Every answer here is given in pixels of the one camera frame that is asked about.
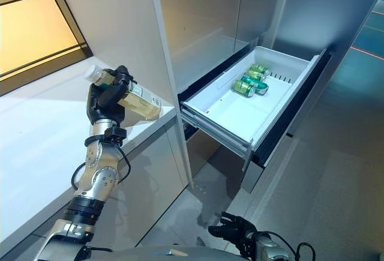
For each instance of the stainless steel fridge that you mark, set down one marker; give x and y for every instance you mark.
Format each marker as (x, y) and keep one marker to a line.
(210, 18)

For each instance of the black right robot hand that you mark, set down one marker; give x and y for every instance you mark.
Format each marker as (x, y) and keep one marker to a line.
(237, 231)

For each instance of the dark green drink can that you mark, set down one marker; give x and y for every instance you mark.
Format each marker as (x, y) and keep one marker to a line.
(254, 82)

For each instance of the white fridge drawer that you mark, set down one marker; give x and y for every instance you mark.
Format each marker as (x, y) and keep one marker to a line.
(237, 114)

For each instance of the light green drink can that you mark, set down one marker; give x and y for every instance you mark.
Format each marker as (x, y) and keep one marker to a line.
(243, 88)
(259, 69)
(256, 75)

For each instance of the tall white cabinet panel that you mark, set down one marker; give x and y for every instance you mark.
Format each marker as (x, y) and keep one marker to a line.
(120, 21)

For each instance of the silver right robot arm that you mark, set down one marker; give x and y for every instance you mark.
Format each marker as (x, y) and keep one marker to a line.
(270, 249)

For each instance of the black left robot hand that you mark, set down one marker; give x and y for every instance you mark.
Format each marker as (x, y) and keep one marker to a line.
(105, 99)

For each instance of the white counter cabinet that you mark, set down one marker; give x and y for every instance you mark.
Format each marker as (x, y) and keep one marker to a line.
(39, 141)

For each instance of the black framed lit window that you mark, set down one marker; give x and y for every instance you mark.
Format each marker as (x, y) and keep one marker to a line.
(33, 24)

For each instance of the clear bottle of yellow tea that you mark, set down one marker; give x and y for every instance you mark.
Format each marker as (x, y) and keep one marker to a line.
(141, 102)

